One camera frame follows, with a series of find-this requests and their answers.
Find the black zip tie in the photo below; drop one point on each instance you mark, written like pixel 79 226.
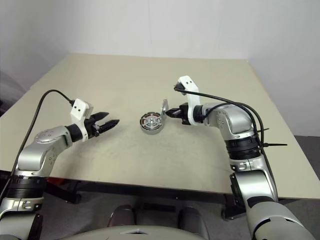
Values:
pixel 264 129
pixel 275 144

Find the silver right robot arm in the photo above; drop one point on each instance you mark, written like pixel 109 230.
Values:
pixel 255 180

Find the dark rounded shape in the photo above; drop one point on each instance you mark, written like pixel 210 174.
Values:
pixel 192 218
pixel 123 215

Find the black table frame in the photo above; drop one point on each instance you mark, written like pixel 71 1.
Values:
pixel 155 192

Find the red object under table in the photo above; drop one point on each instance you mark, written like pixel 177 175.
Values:
pixel 56 181

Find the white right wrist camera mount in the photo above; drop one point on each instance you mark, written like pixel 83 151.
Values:
pixel 190 83

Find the grey robot torso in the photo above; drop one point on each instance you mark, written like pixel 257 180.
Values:
pixel 100 235

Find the silver motor housing copper windings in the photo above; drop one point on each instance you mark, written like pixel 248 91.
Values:
pixel 150 132

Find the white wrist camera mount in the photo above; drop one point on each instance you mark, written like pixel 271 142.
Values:
pixel 80 110
pixel 190 83

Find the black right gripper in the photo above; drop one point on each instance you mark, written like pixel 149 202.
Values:
pixel 184 113

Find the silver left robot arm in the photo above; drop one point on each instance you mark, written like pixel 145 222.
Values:
pixel 32 155

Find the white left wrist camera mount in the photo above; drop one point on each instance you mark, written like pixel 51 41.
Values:
pixel 80 110

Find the silver round motor lid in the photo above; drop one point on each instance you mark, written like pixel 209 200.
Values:
pixel 163 108

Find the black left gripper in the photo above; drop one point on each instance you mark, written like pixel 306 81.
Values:
pixel 93 127

